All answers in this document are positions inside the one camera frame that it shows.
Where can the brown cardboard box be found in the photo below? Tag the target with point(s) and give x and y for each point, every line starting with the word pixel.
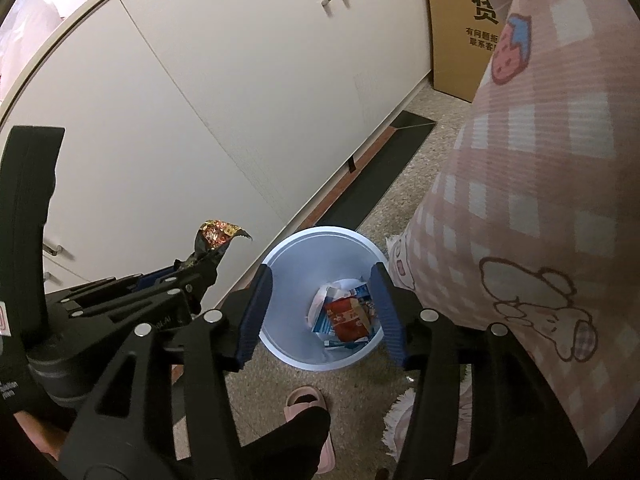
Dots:
pixel 464 35

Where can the dark gold snack wrapper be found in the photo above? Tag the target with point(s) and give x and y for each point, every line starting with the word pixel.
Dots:
pixel 211 243

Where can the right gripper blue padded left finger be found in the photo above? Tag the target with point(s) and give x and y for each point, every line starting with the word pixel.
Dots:
pixel 256 302

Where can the red snack bag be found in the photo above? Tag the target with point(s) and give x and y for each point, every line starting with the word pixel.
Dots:
pixel 349 320

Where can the pink slipper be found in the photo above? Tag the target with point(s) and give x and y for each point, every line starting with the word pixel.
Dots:
pixel 308 415

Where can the person's left hand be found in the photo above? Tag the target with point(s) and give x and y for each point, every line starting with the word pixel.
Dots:
pixel 48 439

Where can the light blue trash bin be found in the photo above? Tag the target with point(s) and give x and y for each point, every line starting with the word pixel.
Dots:
pixel 312 270

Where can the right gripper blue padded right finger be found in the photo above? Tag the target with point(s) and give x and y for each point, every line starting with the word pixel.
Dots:
pixel 383 294

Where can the blue white snack packet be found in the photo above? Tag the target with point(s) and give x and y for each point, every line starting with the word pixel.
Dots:
pixel 319 323

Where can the white low cabinet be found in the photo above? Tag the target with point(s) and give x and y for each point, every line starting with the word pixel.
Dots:
pixel 180 111

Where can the pink checked pyjama leg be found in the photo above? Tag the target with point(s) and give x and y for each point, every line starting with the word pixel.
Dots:
pixel 533 220

